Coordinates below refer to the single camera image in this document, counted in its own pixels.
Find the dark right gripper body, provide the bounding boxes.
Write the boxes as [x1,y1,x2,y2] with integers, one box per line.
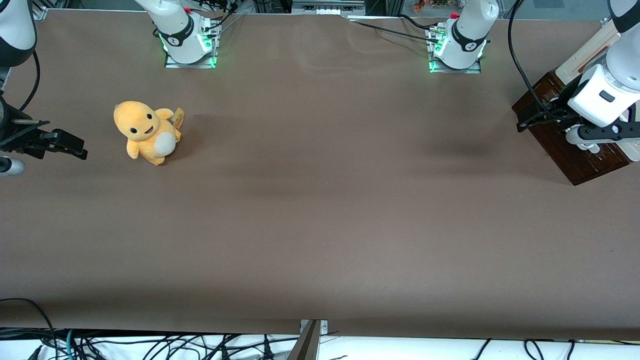
[0,95,18,151]

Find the white drawer cabinet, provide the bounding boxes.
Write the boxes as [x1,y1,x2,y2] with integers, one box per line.
[555,19,640,162]

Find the brown wooden drawer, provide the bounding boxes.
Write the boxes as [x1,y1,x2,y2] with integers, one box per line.
[511,69,632,187]

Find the orange plush toy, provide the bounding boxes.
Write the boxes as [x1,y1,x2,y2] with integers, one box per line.
[113,100,185,167]

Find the brown table cover sheet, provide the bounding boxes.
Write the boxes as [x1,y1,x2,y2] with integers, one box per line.
[0,9,640,342]

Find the grey background device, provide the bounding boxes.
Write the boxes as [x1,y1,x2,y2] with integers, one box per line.
[291,0,366,16]

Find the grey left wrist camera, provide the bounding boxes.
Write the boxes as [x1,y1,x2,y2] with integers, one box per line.
[565,107,640,154]

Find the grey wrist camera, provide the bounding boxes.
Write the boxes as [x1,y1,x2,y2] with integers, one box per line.
[565,107,640,154]
[0,157,25,176]

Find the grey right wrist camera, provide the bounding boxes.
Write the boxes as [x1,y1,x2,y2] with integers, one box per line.
[0,157,25,176]

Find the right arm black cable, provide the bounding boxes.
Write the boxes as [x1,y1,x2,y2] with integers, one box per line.
[19,50,41,112]

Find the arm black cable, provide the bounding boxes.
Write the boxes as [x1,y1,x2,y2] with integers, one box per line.
[19,50,41,112]
[507,0,561,123]

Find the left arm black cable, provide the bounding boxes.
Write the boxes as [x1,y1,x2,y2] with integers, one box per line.
[507,0,561,123]

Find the short black base cable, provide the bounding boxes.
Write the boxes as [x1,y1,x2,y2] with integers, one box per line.
[398,13,438,32]

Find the long black base cable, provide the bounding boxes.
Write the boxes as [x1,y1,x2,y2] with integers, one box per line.
[348,19,443,45]

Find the black looped cable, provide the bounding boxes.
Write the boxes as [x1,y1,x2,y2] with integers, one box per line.
[0,298,57,360]

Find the black cable bundle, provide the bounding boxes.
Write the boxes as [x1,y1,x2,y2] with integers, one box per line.
[200,0,246,35]

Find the silver metal bracket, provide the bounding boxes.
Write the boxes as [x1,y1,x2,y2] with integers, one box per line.
[299,319,329,335]

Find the dark metal post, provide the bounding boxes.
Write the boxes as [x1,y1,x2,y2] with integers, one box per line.
[286,320,322,360]

